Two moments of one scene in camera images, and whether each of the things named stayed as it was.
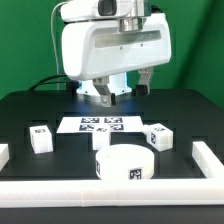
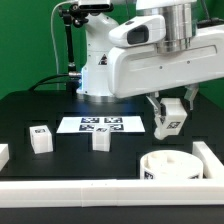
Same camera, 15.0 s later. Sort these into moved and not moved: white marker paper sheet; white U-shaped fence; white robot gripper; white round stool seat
Moved: white robot gripper; white round stool seat
Not moved: white U-shaped fence; white marker paper sheet
